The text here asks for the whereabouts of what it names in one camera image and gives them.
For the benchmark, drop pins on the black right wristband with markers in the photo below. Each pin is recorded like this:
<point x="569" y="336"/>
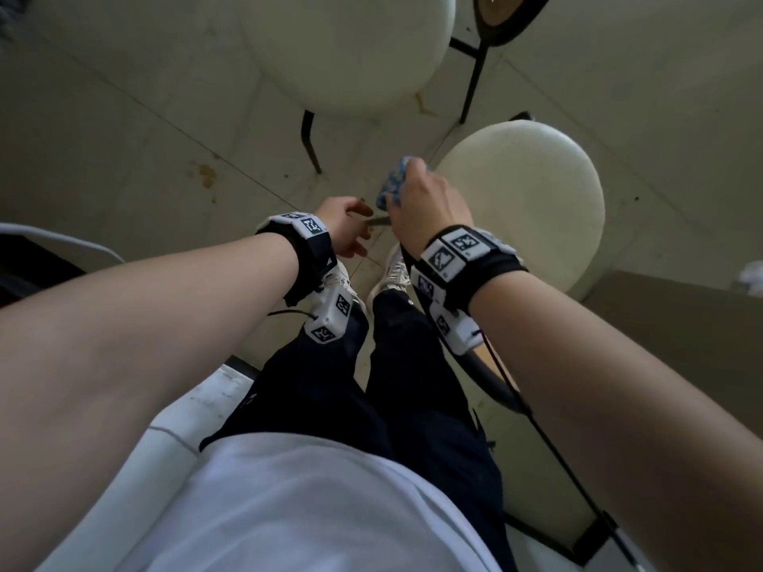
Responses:
<point x="483" y="274"/>

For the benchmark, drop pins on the person's white shirt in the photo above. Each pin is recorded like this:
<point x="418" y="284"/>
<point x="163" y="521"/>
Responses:
<point x="298" y="506"/>

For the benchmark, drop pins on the person's dark trousers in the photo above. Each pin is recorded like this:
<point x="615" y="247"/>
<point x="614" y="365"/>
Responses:
<point x="417" y="411"/>

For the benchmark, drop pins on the person's white shoe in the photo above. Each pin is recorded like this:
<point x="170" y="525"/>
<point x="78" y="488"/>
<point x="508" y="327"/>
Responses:
<point x="390" y="276"/>
<point x="343" y="274"/>

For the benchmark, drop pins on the white wrist tracker box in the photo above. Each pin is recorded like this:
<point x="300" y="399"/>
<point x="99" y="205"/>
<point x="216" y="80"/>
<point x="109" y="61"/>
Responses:
<point x="331" y="321"/>
<point x="459" y="336"/>

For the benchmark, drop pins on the person's left white shoe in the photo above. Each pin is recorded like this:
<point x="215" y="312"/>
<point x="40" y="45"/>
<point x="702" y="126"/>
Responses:
<point x="343" y="274"/>

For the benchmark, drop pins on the person's right forearm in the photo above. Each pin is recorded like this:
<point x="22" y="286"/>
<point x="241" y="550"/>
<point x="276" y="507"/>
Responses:
<point x="626" y="411"/>

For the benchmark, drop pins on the person's left forearm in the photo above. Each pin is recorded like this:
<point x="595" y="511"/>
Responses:
<point x="119" y="363"/>

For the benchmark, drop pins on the white left wrist tracker box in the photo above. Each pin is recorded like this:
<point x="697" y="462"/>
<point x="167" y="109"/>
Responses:
<point x="331" y="321"/>

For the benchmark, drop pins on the black wristband with markers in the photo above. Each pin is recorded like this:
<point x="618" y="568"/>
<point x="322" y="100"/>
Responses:
<point x="310" y="256"/>
<point x="483" y="274"/>

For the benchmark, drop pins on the person's right white shoe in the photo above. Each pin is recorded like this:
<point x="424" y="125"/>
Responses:
<point x="390" y="276"/>

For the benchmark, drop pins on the blue patterned cleaning cloth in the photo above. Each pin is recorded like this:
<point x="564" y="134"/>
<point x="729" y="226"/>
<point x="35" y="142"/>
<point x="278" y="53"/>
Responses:
<point x="393" y="184"/>

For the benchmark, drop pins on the person's left hand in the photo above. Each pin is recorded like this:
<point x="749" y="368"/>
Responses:
<point x="343" y="226"/>

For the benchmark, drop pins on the black left wristband with markers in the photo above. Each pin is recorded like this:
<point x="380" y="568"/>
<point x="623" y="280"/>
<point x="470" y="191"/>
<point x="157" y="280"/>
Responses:
<point x="310" y="256"/>

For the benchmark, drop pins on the person's right hand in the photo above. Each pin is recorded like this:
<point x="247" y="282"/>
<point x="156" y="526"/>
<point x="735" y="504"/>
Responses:
<point x="432" y="211"/>

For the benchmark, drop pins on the cream seat cane back chair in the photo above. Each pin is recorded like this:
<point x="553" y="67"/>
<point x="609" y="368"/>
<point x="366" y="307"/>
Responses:
<point x="346" y="47"/>
<point x="524" y="202"/>

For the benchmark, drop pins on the white right wrist tracker box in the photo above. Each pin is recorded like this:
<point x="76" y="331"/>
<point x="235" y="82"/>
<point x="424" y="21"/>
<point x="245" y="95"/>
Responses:
<point x="459" y="336"/>

